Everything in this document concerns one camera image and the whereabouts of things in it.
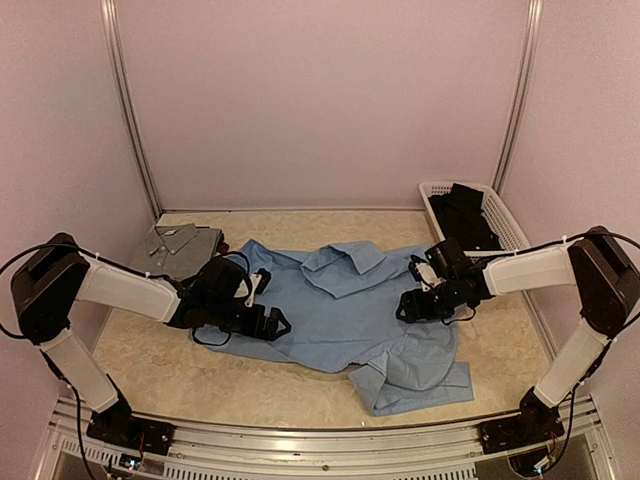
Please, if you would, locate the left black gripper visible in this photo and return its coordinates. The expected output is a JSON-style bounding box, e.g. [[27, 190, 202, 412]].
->
[[208, 297, 291, 341]]

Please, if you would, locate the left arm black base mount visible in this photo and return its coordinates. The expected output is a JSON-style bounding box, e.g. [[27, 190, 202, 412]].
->
[[87, 417, 175, 456]]

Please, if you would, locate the left aluminium frame post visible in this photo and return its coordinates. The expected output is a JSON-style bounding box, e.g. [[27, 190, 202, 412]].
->
[[100, 0, 164, 220]]

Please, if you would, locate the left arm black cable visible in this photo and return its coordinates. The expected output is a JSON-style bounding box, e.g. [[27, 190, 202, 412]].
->
[[189, 252, 251, 347]]

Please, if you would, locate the grey button shirt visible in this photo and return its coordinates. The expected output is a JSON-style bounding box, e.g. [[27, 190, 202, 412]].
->
[[130, 223, 224, 280]]

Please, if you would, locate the aluminium frame post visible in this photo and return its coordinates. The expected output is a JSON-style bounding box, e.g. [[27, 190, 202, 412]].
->
[[100, 0, 164, 220], [491, 0, 544, 195]]

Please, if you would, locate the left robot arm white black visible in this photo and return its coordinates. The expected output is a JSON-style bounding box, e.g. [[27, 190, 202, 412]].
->
[[1, 233, 291, 445]]

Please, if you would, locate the light blue long sleeve shirt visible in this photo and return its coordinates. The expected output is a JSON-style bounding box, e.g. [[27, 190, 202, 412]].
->
[[192, 240, 474, 416]]

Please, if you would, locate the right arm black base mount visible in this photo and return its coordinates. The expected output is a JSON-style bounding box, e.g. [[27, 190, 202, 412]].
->
[[478, 415, 565, 455]]

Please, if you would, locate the black shirt in basket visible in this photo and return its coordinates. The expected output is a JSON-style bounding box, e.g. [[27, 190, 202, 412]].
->
[[428, 183, 501, 251]]

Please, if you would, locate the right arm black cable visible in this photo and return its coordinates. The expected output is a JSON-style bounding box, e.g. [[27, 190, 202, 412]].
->
[[599, 227, 640, 346]]

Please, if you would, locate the right aluminium frame post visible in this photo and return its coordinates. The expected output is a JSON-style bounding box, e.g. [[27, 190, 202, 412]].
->
[[491, 0, 544, 195]]

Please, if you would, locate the red black plaid shirt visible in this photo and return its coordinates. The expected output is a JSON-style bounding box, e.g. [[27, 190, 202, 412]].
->
[[215, 233, 230, 255]]

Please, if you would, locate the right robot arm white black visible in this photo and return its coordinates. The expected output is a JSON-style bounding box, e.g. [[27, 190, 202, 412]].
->
[[396, 226, 639, 444]]

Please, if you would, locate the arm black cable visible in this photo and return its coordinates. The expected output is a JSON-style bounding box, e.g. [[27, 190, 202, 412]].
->
[[189, 252, 251, 347], [599, 227, 640, 346]]

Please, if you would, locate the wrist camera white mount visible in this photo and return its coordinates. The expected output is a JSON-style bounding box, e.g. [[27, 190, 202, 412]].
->
[[234, 268, 272, 307], [409, 255, 441, 291]]

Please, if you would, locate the front aluminium rail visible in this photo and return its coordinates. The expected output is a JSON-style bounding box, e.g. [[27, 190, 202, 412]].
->
[[35, 395, 619, 479]]

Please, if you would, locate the white plastic laundry basket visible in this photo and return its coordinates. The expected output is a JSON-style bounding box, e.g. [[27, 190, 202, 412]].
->
[[418, 180, 530, 258]]

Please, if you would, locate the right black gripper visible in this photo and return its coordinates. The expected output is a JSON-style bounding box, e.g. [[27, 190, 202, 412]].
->
[[397, 277, 462, 323]]

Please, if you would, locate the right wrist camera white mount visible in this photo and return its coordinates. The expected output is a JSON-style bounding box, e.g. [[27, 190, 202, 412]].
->
[[409, 255, 441, 291]]

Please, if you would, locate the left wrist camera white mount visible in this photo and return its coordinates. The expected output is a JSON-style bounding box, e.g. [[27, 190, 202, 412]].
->
[[234, 268, 272, 307]]

